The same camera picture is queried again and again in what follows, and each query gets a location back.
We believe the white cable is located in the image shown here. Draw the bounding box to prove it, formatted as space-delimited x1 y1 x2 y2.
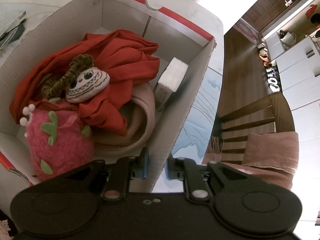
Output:
0 11 27 49

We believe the red and white cardboard box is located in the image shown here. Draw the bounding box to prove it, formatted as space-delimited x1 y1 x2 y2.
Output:
1 0 223 201

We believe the white wall cabinet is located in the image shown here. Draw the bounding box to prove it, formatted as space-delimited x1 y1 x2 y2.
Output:
273 36 319 142

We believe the blue patterned table mat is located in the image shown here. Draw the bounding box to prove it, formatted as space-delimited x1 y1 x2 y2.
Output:
171 68 222 164

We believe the row of shoes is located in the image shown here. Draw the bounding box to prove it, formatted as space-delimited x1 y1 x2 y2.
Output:
258 42 282 93

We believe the pink knitted hat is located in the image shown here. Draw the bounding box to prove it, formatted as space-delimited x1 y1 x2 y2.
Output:
93 82 156 156

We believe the wooden chair near cabinet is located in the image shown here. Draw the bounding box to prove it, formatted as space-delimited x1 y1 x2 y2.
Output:
212 92 295 164

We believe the pink scarf on chair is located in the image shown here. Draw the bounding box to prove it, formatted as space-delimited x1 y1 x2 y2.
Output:
202 131 299 190

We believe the red cloth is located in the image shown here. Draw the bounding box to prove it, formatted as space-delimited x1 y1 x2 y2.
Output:
9 30 160 136

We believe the brown wooden door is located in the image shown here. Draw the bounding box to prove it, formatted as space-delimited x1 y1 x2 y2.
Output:
242 0 299 31

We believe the cartoon face doll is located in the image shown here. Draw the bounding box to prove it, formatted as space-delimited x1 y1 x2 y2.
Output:
41 54 110 103

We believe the pink strawberry plush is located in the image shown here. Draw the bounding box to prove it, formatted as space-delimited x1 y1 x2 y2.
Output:
20 98 94 181

